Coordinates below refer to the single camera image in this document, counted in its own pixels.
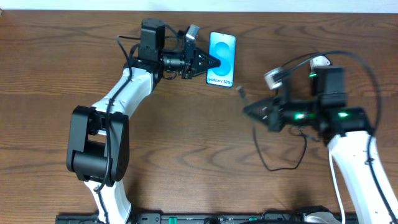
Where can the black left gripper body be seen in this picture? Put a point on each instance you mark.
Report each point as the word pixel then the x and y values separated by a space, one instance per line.
pixel 189 62

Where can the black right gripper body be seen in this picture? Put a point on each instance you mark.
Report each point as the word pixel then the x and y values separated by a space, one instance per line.
pixel 277 112

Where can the blue Galaxy smartphone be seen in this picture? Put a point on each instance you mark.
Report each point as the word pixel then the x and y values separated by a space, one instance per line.
pixel 223 47

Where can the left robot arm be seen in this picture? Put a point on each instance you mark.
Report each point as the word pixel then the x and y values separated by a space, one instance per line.
pixel 98 145

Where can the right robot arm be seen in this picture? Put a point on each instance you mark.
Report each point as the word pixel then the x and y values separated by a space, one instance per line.
pixel 347 134

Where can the white power strip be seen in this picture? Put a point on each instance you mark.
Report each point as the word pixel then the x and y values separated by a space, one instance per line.
pixel 319 61

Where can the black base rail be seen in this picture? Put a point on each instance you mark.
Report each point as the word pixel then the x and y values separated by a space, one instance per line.
pixel 156 218

